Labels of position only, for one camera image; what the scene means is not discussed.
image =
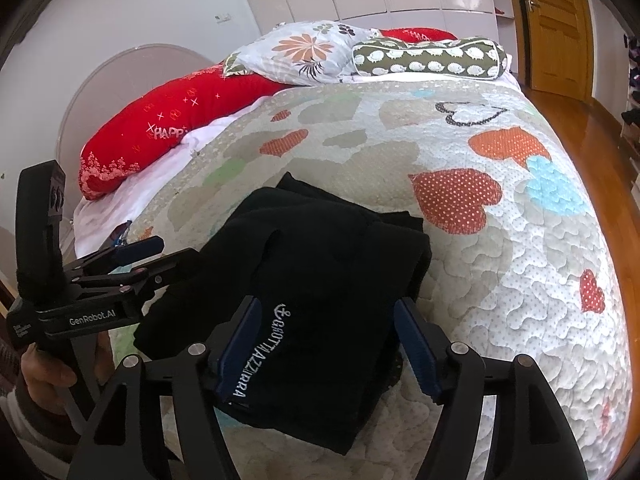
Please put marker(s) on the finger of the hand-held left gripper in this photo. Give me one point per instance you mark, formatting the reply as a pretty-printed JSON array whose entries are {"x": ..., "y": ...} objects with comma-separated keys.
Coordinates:
[
  {"x": 170, "y": 265},
  {"x": 137, "y": 249}
]

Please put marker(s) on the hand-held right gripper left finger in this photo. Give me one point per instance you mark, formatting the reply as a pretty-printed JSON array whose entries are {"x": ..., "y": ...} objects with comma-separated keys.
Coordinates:
[{"x": 234, "y": 357}]

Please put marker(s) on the white wall socket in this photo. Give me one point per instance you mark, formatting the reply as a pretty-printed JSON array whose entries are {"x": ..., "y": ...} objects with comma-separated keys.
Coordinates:
[{"x": 224, "y": 18}]

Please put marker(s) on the wooden door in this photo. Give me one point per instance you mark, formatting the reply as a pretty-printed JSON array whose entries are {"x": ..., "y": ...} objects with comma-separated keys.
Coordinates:
[{"x": 560, "y": 35}]

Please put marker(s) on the white bed sheet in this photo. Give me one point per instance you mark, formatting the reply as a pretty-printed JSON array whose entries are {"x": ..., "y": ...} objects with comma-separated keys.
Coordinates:
[{"x": 150, "y": 180}]

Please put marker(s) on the heart-patterned quilt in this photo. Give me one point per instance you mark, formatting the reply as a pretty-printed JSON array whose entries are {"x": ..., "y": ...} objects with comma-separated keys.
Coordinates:
[{"x": 500, "y": 260}]

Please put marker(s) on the black pants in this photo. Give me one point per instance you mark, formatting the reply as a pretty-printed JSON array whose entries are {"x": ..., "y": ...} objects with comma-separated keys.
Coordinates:
[{"x": 325, "y": 270}]

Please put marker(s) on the red printed pillow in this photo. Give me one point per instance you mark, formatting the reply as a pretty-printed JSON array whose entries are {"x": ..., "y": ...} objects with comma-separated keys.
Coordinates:
[
  {"x": 420, "y": 35},
  {"x": 165, "y": 110}
]

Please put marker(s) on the person's left hand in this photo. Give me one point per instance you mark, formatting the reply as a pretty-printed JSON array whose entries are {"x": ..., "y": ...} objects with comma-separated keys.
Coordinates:
[{"x": 45, "y": 375}]

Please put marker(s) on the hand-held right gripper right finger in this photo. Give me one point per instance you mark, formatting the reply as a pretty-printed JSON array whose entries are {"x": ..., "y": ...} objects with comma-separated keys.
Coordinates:
[{"x": 420, "y": 350}]

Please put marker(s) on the white floral pillow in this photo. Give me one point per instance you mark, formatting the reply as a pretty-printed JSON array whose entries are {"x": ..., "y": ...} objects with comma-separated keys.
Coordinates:
[{"x": 300, "y": 50}]

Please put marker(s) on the green spotted bolster pillow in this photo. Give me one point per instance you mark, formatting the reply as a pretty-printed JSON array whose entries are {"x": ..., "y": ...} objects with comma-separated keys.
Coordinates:
[{"x": 430, "y": 60}]

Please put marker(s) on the cluttered shelf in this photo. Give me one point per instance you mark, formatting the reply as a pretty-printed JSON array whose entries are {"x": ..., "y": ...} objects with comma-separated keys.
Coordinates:
[{"x": 632, "y": 110}]

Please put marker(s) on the round pale headboard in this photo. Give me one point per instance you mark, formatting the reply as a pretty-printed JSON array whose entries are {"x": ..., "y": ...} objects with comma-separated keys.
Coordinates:
[{"x": 100, "y": 85}]

